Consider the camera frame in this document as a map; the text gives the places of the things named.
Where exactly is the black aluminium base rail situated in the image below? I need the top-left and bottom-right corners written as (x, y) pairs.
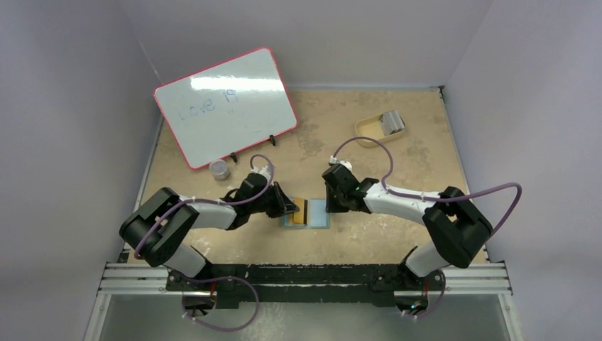
top-left (99, 264), bottom-right (512, 314)

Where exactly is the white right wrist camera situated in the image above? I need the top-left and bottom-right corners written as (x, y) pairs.
top-left (329, 156), bottom-right (353, 171)

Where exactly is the teal leather card holder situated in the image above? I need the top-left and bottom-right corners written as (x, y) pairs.
top-left (280, 198), bottom-right (330, 229)

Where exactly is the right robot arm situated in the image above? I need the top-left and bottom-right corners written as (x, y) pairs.
top-left (322, 163), bottom-right (493, 289)

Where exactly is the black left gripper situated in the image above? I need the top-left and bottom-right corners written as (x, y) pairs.
top-left (248, 181), bottom-right (298, 219)

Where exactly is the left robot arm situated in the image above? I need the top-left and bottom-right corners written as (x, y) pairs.
top-left (119, 173), bottom-right (300, 291)

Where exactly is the small silver tin can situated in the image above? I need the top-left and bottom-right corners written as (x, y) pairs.
top-left (208, 159), bottom-right (231, 181)

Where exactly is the pink framed whiteboard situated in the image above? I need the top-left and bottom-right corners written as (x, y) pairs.
top-left (153, 47), bottom-right (299, 169)

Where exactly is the beige oval tray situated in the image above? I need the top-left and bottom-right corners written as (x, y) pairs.
top-left (354, 114), bottom-right (407, 144)

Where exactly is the stack of cards in tray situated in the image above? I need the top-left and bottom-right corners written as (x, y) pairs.
top-left (378, 110), bottom-right (406, 136)

